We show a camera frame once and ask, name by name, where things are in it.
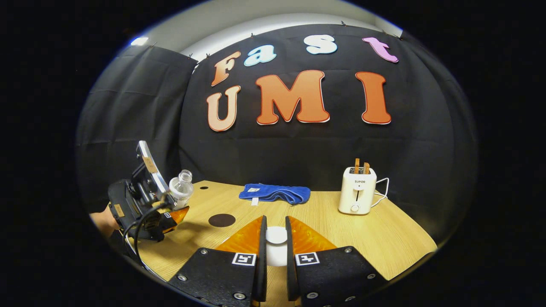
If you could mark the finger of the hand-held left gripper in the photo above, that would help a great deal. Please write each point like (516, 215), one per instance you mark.
(177, 215)

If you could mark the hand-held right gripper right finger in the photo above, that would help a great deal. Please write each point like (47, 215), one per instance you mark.
(291, 273)

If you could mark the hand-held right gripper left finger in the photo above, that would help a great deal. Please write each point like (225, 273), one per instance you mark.
(262, 264)

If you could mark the ceiling light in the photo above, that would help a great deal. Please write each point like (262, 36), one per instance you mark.
(139, 41)

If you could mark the white toaster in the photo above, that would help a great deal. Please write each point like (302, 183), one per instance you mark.
(357, 192)

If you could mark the white teacup lid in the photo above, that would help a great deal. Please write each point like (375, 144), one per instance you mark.
(276, 235)

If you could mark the brown bread slice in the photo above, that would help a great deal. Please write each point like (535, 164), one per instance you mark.
(366, 168)
(357, 165)

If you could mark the clear water bottle green label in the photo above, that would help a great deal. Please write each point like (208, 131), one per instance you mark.
(181, 187)

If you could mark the blue towel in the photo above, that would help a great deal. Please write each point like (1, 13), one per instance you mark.
(277, 192)

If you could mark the black backdrop cloth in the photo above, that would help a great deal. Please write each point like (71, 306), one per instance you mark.
(298, 149)

